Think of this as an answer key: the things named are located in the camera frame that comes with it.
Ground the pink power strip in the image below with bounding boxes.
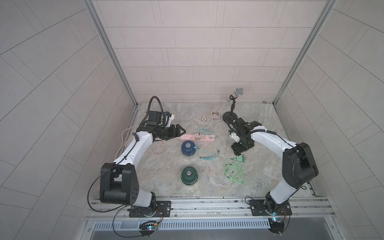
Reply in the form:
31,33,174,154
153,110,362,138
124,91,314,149
179,133,216,143

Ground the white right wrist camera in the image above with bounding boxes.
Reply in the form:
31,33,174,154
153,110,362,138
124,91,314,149
231,132,240,143

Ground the pink power adapter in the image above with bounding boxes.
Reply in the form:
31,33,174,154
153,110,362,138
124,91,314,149
195,133,202,140

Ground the blue cordless meat grinder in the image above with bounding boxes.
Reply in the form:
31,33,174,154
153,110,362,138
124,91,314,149
181,141,196,157

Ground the green charging cable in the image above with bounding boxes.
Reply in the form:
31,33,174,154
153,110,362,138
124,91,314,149
223,158,246,185

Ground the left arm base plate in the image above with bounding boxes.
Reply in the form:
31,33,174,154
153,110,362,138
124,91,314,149
129,201,172,218

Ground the teal charging cable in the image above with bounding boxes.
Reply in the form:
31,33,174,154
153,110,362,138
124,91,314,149
193,125,221,161

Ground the aluminium front rail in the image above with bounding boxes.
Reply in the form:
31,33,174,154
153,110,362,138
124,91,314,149
85,197,336,221

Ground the green cordless meat grinder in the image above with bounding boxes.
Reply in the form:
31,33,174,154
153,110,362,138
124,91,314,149
181,166,198,186

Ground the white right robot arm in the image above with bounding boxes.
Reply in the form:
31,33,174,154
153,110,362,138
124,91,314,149
227,118,319,209

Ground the purple playing card box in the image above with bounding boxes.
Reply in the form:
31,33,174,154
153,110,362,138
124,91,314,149
212,112,221,123

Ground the black microphone stand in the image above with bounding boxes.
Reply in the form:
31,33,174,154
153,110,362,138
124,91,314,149
223,95,238,124

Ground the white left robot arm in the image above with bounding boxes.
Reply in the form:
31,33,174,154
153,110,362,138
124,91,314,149
100,111,186,208

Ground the green power adapter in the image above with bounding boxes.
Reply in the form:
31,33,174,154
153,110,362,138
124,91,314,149
232,155,246,163

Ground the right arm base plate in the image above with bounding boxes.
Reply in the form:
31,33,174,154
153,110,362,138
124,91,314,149
246,199,292,217

